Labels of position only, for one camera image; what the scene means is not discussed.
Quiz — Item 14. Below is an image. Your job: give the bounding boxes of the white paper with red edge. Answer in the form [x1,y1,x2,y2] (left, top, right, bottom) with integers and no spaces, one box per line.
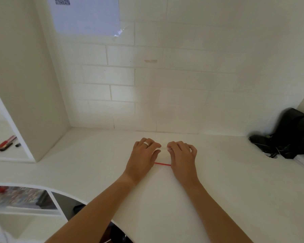
[153,147,172,167]

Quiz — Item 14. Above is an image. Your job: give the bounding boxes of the person's left forearm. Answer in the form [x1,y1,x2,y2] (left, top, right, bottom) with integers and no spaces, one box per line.
[44,173,137,243]

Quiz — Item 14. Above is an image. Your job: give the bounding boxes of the person's right forearm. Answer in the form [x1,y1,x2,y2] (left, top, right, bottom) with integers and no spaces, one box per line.
[185,181,254,243]

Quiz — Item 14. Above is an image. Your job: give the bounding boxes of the black bag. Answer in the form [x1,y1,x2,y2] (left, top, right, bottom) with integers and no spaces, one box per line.
[270,108,304,160]

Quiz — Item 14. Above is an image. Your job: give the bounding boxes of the red pen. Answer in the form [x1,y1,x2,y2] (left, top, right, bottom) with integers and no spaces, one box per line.
[0,135,17,156]

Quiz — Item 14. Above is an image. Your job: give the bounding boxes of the white shelf unit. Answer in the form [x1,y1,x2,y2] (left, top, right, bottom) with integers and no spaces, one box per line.
[0,0,72,163]

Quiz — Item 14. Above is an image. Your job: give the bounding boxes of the colourful printed book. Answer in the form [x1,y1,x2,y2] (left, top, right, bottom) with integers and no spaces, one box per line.
[0,187,57,210]

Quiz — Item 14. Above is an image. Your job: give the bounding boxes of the person's right hand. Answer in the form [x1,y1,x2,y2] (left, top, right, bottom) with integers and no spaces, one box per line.
[167,141,201,189]

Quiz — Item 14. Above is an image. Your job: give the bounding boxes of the person's left hand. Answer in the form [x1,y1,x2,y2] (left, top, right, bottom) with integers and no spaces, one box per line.
[124,138,162,186]

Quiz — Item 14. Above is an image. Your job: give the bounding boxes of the white printed paper sheet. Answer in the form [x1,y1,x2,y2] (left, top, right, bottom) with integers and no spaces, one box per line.
[47,0,121,37]

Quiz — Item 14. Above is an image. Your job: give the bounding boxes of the white under-desk shelf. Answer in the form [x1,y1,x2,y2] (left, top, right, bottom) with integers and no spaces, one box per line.
[0,182,88,243]

